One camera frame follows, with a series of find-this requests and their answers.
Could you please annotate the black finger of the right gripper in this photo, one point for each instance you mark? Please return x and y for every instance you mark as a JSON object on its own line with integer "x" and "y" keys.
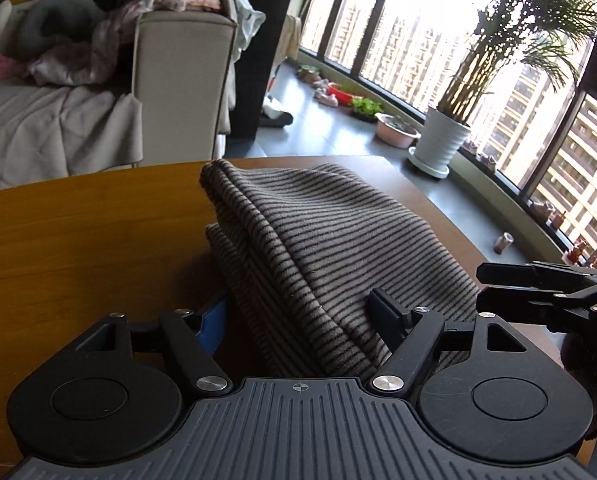
{"x": 565, "y": 312}

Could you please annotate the green plant tray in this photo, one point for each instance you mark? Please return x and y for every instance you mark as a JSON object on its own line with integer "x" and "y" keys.
{"x": 365, "y": 109}

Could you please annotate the striped knit garment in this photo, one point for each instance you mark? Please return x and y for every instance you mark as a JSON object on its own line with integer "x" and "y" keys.
{"x": 303, "y": 249}

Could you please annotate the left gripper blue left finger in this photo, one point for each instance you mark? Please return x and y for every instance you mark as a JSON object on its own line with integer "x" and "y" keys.
{"x": 194, "y": 368}

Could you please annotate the grey neck pillow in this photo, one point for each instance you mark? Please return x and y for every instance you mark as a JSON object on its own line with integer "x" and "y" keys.
{"x": 51, "y": 22}

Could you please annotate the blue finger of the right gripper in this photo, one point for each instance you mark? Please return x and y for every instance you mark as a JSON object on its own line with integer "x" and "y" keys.
{"x": 540, "y": 275}

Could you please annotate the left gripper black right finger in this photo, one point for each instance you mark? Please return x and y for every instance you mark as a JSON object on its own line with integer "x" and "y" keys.
{"x": 411, "y": 335}

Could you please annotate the beige sofa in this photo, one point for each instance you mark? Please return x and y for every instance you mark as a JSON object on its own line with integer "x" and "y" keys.
{"x": 153, "y": 86}

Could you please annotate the red bowl on floor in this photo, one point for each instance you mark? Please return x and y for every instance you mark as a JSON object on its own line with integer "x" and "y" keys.
{"x": 344, "y": 96}

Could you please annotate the tall potted palm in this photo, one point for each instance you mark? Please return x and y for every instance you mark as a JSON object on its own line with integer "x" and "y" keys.
{"x": 541, "y": 34}

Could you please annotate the pink basin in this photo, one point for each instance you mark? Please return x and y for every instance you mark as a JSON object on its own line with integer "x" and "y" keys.
{"x": 393, "y": 131}

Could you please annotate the white ribbed plant pot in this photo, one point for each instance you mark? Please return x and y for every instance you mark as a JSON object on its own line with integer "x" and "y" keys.
{"x": 439, "y": 142}

